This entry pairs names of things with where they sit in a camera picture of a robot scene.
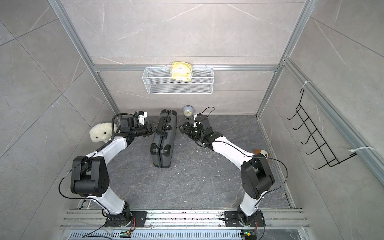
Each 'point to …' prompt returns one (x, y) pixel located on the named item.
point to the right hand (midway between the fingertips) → (182, 129)
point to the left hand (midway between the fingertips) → (161, 125)
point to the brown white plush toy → (263, 152)
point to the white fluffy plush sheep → (101, 132)
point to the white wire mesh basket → (158, 81)
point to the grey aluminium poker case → (161, 146)
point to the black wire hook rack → (331, 160)
